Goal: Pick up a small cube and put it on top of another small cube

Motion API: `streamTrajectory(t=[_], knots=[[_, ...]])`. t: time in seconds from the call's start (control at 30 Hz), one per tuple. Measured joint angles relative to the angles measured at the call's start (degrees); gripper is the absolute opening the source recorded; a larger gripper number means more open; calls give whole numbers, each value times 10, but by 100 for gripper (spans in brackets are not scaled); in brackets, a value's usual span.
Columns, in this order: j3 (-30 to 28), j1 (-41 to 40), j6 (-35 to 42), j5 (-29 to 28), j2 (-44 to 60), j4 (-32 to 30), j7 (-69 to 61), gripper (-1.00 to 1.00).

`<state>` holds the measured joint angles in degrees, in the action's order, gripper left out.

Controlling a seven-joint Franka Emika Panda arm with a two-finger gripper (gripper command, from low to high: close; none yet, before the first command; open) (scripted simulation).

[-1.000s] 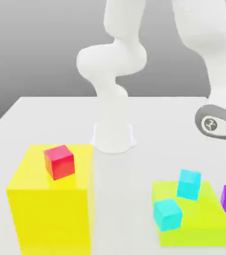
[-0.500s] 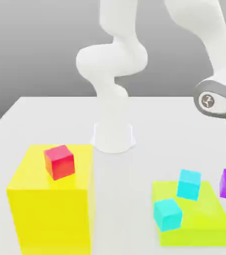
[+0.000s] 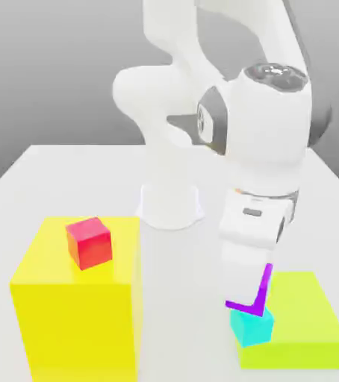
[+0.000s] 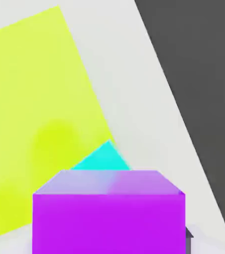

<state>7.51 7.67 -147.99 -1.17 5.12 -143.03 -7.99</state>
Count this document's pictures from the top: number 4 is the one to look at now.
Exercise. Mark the large yellow box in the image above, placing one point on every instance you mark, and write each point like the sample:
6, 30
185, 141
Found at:
35, 89

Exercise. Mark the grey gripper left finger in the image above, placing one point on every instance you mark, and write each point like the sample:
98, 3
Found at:
11, 245

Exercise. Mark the small purple cube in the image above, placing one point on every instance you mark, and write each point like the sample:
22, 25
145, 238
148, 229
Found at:
108, 222

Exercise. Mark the small cyan cube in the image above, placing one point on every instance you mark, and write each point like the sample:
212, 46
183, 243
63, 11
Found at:
106, 158

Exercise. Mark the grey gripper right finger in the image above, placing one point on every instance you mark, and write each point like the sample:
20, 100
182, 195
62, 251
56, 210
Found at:
189, 242

